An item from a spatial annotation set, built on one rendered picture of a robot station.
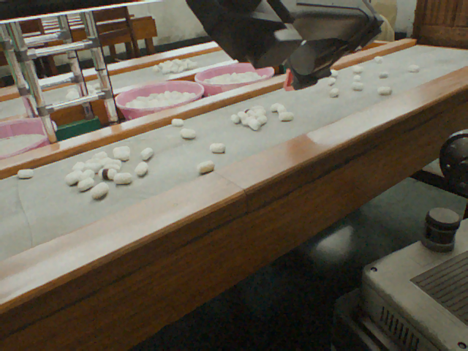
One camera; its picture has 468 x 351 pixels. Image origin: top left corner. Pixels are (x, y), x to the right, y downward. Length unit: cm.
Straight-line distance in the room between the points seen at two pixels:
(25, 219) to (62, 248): 17
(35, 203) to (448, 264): 85
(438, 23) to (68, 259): 534
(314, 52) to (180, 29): 584
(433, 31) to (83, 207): 525
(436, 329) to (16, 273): 70
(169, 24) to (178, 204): 589
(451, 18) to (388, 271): 478
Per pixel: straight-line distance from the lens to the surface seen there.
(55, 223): 67
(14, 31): 90
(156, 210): 58
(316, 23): 52
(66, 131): 120
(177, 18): 647
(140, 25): 368
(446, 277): 92
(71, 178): 77
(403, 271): 91
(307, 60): 71
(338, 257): 163
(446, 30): 553
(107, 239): 55
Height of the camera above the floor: 108
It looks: 29 degrees down
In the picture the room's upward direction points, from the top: 6 degrees counter-clockwise
